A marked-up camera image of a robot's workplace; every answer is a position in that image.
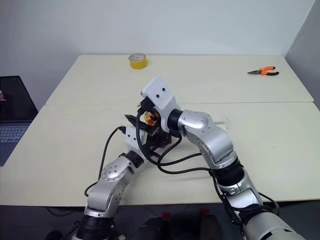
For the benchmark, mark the yellow tape roll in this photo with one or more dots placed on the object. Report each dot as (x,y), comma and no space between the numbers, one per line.
(137,63)

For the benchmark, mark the dark open laptop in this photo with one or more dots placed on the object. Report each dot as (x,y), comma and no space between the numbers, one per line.
(15,105)

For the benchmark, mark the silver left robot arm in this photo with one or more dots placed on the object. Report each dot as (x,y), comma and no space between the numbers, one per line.
(112,175)

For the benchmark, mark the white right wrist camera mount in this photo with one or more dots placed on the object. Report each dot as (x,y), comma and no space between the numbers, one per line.
(160,92)

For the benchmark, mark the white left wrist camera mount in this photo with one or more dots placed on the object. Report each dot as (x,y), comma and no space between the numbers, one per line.
(131,143)

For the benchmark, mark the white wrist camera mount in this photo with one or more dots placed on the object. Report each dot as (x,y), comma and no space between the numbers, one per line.
(131,143)
(160,92)

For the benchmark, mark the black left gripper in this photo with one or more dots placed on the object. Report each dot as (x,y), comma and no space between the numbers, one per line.
(160,140)

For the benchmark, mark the dark drink bottle red label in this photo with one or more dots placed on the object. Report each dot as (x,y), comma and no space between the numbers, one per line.
(151,121)

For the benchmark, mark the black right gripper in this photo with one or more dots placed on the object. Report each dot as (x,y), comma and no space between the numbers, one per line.
(146,106)

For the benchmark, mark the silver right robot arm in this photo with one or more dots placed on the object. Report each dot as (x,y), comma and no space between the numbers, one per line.
(212,142)

